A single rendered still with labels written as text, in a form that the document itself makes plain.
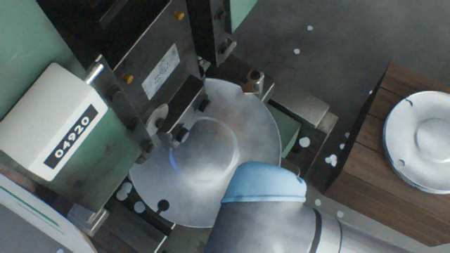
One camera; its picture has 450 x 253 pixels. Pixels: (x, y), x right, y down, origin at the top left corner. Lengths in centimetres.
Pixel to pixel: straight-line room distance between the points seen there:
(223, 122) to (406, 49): 119
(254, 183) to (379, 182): 94
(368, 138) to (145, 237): 73
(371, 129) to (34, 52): 116
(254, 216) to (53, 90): 21
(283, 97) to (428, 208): 54
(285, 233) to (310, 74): 141
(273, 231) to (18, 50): 26
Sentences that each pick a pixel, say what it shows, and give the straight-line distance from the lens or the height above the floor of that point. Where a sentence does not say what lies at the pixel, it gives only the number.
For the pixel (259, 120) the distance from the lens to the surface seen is 89.
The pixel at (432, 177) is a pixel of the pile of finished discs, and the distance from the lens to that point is 138.
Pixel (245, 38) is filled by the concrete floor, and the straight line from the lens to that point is 187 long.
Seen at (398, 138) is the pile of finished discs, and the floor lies 38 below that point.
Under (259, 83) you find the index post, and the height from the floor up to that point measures 79.
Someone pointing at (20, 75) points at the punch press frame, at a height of 135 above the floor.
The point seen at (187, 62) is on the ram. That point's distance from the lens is 69.
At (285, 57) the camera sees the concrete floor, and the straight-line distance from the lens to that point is 184.
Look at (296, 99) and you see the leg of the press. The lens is 107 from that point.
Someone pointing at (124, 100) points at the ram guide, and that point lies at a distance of 50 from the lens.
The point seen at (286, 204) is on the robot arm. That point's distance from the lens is 44.
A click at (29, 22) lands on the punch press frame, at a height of 138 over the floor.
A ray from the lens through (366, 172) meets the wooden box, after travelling 135.
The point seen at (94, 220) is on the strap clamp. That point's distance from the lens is 94.
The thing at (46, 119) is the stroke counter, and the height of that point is 134.
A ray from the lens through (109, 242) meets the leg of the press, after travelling 104.
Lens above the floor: 162
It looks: 71 degrees down
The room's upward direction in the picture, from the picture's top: 8 degrees counter-clockwise
